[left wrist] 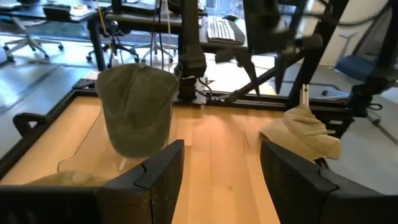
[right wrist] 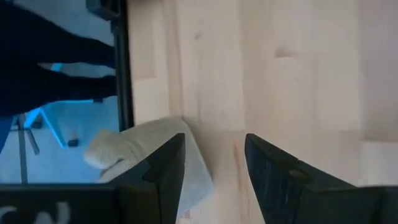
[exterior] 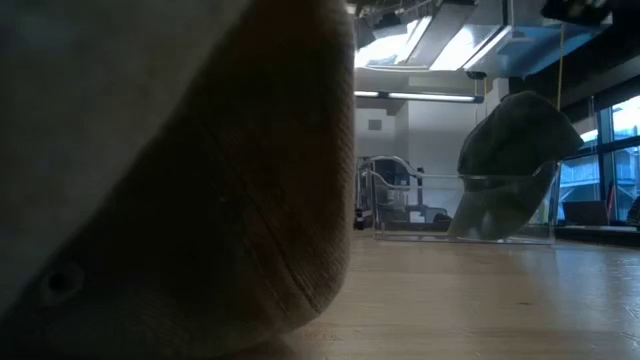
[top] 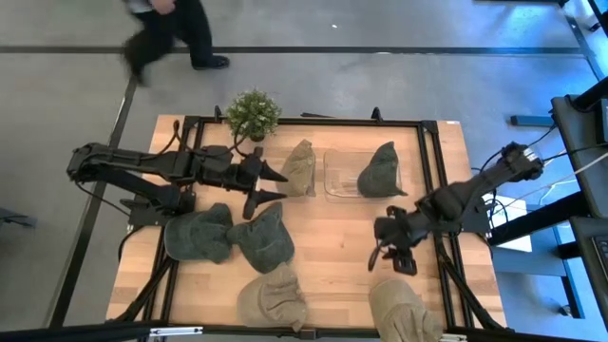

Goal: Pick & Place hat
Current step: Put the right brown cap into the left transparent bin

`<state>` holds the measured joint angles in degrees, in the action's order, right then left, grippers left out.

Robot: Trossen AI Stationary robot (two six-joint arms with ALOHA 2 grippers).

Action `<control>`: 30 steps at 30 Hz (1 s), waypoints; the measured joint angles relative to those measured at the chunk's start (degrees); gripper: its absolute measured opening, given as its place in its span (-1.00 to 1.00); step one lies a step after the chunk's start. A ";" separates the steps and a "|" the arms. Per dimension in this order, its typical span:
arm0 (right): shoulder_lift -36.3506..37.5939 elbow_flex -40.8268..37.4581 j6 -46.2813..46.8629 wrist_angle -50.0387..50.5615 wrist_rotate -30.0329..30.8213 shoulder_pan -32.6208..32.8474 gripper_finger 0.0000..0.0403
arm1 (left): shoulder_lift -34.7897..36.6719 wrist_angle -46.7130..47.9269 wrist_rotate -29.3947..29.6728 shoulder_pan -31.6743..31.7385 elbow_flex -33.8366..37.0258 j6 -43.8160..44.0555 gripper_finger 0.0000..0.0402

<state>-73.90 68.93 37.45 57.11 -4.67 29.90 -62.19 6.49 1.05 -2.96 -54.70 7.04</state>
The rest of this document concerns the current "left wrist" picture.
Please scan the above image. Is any beige corduroy cap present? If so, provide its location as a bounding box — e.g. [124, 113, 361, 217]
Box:
[26, 170, 110, 187]
[259, 104, 342, 162]

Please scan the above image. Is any black box on desk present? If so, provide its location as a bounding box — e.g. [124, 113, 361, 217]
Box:
[42, 4, 73, 18]

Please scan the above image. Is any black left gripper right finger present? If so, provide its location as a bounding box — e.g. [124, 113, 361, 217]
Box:
[260, 139, 340, 224]

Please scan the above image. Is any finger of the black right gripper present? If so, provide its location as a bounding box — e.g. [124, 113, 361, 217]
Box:
[236, 53, 261, 96]
[274, 52, 289, 95]

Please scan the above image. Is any black office desk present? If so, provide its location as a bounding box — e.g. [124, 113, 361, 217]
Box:
[0, 2, 107, 72]
[105, 7, 312, 54]

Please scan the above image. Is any black base office chair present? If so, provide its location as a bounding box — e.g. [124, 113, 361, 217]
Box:
[86, 20, 141, 68]

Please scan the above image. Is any computer keyboard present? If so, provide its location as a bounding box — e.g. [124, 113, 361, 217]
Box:
[206, 17, 246, 46]

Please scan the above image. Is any dark green cap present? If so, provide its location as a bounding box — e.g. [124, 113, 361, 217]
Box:
[95, 63, 180, 159]

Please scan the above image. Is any hanging yellow cable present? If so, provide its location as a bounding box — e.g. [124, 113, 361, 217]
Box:
[95, 0, 113, 54]

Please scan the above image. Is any white base office chair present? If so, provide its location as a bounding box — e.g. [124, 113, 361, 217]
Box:
[2, 15, 65, 62]

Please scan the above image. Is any silver frame bracket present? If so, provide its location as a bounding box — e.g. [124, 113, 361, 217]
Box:
[300, 83, 310, 108]

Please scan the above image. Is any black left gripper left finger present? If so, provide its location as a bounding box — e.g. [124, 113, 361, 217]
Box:
[98, 139, 185, 224]

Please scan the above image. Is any black frame handle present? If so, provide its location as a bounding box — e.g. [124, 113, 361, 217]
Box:
[12, 112, 47, 137]

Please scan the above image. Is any blue seat office chair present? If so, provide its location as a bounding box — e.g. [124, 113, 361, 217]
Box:
[335, 7, 398, 82]

